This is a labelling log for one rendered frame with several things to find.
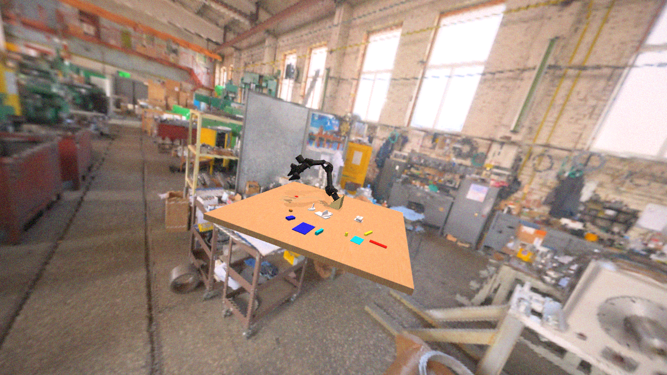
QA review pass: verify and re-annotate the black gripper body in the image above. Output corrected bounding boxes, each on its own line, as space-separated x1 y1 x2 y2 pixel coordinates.
292 165 304 180

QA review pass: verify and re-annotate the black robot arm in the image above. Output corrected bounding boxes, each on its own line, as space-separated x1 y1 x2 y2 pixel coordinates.
291 155 340 201

